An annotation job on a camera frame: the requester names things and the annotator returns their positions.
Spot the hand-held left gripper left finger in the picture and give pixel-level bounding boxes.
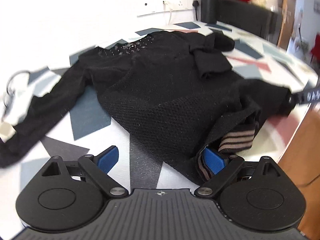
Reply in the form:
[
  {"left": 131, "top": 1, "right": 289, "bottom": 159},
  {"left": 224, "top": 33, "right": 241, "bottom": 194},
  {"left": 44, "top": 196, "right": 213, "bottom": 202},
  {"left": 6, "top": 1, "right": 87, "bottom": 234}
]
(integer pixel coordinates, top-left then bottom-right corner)
[{"left": 37, "top": 145, "right": 128, "bottom": 197}]

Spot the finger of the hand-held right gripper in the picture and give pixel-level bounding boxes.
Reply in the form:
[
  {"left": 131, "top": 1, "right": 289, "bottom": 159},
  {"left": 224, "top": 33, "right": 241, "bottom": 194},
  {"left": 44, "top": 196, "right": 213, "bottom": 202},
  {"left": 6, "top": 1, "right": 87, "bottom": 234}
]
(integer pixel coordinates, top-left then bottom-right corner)
[{"left": 286, "top": 85, "right": 320, "bottom": 105}]

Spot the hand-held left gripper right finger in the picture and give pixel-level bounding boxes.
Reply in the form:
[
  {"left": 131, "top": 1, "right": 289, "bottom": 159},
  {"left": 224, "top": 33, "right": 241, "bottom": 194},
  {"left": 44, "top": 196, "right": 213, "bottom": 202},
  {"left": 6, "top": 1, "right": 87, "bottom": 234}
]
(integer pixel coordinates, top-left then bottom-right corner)
[{"left": 194, "top": 148, "right": 285, "bottom": 197}]

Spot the black knit sweater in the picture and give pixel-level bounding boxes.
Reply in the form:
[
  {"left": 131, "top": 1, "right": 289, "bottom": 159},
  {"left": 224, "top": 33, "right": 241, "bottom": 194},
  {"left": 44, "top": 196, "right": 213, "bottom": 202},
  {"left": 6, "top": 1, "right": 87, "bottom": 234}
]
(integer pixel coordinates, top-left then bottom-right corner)
[{"left": 0, "top": 30, "right": 294, "bottom": 183}]

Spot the geometric patterned tablecloth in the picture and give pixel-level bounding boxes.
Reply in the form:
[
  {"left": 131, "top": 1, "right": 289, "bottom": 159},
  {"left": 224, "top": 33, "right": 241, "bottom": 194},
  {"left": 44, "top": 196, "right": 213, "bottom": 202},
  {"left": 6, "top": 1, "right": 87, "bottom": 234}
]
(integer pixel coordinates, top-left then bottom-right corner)
[{"left": 0, "top": 21, "right": 320, "bottom": 193}]

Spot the black glossy box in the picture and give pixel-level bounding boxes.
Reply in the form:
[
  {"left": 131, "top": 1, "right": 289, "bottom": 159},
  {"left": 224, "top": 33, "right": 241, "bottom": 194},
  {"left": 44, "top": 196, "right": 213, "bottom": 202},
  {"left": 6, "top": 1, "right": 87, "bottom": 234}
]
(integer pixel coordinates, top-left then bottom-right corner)
[{"left": 217, "top": 0, "right": 278, "bottom": 42}]

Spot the black water bottle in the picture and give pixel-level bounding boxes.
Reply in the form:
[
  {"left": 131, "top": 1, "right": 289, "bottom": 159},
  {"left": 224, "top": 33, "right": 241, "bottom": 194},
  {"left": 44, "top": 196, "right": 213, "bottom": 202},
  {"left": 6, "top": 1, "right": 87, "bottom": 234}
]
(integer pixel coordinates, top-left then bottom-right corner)
[{"left": 199, "top": 0, "right": 217, "bottom": 23}]

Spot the black plug with cable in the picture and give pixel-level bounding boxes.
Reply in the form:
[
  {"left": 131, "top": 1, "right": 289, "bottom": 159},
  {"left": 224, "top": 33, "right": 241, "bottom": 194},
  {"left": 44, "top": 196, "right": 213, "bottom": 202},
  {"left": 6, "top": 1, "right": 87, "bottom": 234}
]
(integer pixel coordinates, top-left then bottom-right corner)
[{"left": 192, "top": 0, "right": 202, "bottom": 22}]

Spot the white wall switch plate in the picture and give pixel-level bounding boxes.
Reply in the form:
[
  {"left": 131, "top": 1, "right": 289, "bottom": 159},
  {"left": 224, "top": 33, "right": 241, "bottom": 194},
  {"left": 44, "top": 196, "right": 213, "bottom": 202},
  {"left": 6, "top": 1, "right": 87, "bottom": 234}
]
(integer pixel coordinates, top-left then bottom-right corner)
[{"left": 137, "top": 1, "right": 163, "bottom": 18}]

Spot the white charger cable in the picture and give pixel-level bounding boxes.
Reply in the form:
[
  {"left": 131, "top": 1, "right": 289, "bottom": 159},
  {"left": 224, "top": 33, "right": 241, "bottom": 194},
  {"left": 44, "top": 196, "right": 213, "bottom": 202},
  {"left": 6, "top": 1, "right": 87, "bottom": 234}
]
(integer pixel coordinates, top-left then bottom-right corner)
[{"left": 163, "top": 0, "right": 174, "bottom": 26}]

